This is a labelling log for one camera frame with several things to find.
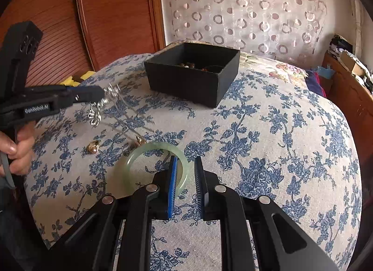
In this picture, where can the green jade bangle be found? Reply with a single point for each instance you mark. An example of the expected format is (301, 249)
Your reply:
(145, 146)

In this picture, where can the white patterned window curtain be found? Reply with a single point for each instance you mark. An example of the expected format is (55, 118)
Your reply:
(357, 12)

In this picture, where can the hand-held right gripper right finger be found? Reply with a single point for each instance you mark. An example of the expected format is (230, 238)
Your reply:
(198, 183)

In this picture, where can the dark cloth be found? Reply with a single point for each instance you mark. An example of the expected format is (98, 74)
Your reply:
(14, 230)

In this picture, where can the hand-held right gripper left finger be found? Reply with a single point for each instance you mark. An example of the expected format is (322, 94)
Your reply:
(174, 183)

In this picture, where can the brown wooden wardrobe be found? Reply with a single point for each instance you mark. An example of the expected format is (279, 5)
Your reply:
(116, 12)

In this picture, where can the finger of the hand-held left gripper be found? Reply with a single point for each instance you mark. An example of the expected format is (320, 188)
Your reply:
(84, 93)

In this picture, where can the black bag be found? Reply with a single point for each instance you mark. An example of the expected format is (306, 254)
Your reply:
(339, 44)

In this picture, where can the circle-patterned sheer curtain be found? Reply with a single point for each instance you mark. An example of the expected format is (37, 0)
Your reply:
(247, 12)

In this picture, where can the teal plastic bag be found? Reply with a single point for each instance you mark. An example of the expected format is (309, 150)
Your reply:
(323, 71)

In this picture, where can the dark blue blanket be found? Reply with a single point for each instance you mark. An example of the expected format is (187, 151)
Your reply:
(316, 84)

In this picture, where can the pink floral bedsheet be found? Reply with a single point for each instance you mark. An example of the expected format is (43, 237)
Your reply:
(285, 70)

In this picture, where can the cardboard box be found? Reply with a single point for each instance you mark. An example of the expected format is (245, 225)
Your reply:
(354, 61)

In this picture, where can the person's left hand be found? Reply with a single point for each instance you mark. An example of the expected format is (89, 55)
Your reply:
(23, 148)

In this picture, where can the black box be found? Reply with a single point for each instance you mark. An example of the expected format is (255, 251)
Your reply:
(192, 84)

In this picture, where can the wooden cabinet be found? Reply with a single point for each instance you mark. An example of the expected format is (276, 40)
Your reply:
(349, 93)

